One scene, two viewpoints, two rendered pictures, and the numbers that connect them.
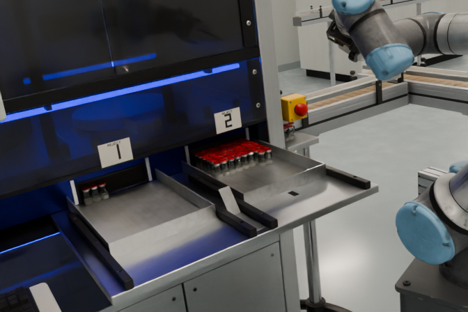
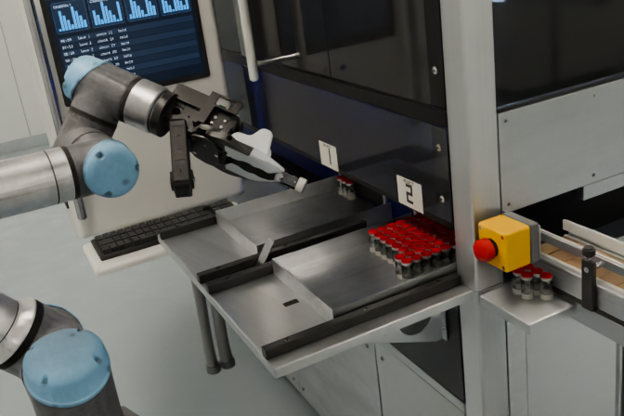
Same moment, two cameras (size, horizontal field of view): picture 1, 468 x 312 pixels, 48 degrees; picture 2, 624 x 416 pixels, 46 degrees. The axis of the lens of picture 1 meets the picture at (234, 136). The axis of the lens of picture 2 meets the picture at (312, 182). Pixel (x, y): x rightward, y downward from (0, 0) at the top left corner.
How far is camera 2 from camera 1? 1.95 m
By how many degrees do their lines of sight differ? 89
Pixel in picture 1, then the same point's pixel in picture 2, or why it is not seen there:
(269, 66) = (458, 151)
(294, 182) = (305, 295)
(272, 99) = (461, 205)
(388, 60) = not seen: hidden behind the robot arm
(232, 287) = (414, 403)
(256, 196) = (279, 273)
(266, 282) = not seen: outside the picture
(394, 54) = not seen: hidden behind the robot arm
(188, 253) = (196, 254)
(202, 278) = (388, 355)
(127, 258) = (211, 230)
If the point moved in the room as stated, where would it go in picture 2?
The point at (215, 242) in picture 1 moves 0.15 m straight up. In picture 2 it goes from (205, 265) to (193, 201)
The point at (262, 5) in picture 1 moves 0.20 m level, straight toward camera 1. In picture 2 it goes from (449, 50) to (330, 61)
